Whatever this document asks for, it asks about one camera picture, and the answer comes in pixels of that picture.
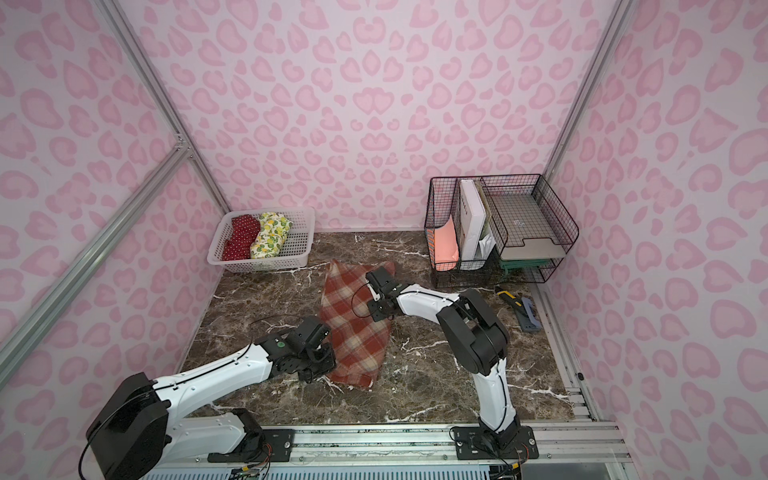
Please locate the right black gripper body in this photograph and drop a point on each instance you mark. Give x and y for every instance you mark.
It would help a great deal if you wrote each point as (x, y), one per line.
(377, 288)

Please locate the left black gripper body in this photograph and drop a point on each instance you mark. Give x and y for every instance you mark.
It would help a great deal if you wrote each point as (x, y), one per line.
(321, 358)

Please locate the red plaid skirt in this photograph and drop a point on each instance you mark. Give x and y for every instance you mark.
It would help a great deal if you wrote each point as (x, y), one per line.
(358, 341)

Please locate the white plastic basket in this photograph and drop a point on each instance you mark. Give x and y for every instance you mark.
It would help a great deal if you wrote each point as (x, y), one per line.
(294, 254)

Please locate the lemon print skirt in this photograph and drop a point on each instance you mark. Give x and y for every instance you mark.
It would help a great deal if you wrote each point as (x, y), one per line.
(275, 228)

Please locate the red polka dot skirt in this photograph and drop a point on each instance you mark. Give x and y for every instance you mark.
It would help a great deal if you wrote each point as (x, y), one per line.
(245, 230)

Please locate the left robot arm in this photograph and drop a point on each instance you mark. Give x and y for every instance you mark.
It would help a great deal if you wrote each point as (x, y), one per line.
(147, 422)

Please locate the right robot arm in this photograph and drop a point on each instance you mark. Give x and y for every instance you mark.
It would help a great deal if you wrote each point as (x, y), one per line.
(477, 338)

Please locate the pink folder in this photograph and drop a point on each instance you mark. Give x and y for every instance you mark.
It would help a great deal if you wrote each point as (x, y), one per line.
(445, 247)

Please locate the white book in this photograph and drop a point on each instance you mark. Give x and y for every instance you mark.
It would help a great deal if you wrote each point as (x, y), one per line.
(472, 220)

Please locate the yellow black utility knife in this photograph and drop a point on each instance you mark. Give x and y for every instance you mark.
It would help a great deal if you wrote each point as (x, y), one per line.
(523, 309)

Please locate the grey paper tray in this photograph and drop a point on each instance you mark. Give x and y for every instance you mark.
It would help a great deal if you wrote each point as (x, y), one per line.
(523, 232)

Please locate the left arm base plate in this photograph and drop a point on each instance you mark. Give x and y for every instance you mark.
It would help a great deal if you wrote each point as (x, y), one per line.
(258, 444)

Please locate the black wire desk organizer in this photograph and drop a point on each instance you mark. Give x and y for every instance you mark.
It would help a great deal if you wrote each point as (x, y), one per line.
(443, 202)

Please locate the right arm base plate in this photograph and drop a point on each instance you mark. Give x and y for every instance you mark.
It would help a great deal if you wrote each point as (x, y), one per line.
(517, 443)

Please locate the aluminium frame rail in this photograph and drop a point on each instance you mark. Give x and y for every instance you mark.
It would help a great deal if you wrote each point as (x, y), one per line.
(564, 442)

